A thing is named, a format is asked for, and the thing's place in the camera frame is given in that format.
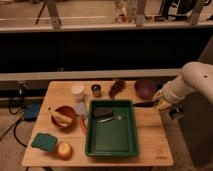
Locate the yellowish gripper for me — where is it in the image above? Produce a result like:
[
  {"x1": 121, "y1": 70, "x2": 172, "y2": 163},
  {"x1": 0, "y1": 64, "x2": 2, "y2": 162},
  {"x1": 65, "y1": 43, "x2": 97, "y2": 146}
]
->
[{"x1": 152, "y1": 92, "x2": 171, "y2": 110}]

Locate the black dish brush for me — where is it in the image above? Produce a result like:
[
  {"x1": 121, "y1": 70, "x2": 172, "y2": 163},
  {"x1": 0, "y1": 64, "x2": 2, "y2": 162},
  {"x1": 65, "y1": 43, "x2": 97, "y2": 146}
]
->
[{"x1": 133, "y1": 101, "x2": 183, "y2": 120}]

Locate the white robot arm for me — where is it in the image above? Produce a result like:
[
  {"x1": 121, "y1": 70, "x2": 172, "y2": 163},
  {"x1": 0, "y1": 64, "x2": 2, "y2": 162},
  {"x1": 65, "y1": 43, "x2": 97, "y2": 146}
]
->
[{"x1": 152, "y1": 62, "x2": 213, "y2": 110}]

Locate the green plastic tray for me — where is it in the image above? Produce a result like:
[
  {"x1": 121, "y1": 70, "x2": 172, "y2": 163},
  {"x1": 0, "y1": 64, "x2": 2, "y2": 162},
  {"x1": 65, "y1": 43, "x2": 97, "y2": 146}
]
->
[{"x1": 85, "y1": 99, "x2": 139, "y2": 157}]

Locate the dark sponge in tray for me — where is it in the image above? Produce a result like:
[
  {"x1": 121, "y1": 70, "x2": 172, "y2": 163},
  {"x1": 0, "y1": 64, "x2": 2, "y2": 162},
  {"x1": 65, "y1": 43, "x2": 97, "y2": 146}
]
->
[{"x1": 93, "y1": 107, "x2": 113, "y2": 118}]

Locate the purple bowl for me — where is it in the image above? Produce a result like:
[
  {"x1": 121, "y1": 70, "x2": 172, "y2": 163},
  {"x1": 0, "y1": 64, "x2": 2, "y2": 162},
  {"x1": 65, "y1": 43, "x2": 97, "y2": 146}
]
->
[{"x1": 134, "y1": 79, "x2": 157, "y2": 98}]

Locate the silver fork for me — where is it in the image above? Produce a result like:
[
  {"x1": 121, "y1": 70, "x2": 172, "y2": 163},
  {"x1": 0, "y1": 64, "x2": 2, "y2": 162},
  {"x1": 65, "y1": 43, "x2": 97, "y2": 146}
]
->
[{"x1": 97, "y1": 115, "x2": 125, "y2": 123}]

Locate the bunch of dark grapes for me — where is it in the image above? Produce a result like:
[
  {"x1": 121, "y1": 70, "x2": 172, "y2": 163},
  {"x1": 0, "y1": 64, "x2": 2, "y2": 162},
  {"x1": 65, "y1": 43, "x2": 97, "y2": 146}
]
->
[{"x1": 109, "y1": 79, "x2": 125, "y2": 99}]

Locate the small dark metal cup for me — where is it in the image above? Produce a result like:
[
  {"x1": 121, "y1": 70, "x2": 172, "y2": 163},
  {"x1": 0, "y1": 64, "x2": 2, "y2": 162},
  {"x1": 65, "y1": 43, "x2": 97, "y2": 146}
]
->
[{"x1": 91, "y1": 84, "x2": 101, "y2": 98}]

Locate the white cup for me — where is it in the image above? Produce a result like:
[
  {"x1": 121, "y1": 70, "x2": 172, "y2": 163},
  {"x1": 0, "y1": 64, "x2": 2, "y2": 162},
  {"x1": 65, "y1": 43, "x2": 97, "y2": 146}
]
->
[{"x1": 71, "y1": 83, "x2": 85, "y2": 100}]

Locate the orange bowl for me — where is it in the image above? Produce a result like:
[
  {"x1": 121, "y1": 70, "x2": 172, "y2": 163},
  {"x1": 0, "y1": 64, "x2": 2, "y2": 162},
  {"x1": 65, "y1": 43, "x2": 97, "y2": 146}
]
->
[{"x1": 50, "y1": 106, "x2": 76, "y2": 129}]

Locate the banana in bowl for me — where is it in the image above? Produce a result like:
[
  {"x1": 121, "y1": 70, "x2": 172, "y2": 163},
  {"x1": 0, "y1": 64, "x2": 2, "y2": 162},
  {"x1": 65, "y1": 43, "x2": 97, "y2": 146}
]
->
[{"x1": 52, "y1": 112, "x2": 71, "y2": 124}]

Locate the apple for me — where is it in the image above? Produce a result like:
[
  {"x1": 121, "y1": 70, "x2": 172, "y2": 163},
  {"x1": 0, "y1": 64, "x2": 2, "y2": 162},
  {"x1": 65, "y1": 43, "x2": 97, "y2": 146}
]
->
[{"x1": 56, "y1": 142, "x2": 72, "y2": 160}]

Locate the wooden table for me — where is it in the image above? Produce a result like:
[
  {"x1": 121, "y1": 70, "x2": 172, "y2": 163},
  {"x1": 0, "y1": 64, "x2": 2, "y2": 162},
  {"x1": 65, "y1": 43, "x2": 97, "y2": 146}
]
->
[{"x1": 22, "y1": 81, "x2": 173, "y2": 167}]

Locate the teal sponge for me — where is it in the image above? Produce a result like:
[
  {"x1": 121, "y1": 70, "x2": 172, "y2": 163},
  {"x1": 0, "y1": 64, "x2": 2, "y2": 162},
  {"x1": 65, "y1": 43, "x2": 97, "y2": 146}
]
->
[{"x1": 31, "y1": 133, "x2": 57, "y2": 152}]

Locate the blue box on floor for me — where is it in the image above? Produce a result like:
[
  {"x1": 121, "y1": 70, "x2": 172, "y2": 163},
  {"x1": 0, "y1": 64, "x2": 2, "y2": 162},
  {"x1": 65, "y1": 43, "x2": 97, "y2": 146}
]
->
[{"x1": 24, "y1": 103, "x2": 41, "y2": 121}]

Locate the red handled utensil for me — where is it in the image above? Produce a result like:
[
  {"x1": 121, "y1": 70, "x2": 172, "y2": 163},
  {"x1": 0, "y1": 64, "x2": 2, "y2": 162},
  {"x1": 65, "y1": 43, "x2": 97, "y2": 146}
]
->
[{"x1": 80, "y1": 116, "x2": 87, "y2": 135}]

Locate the black cable on floor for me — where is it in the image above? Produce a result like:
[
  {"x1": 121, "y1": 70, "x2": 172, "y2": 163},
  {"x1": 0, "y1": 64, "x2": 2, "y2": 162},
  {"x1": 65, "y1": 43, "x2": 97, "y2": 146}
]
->
[{"x1": 0, "y1": 87, "x2": 28, "y2": 148}]

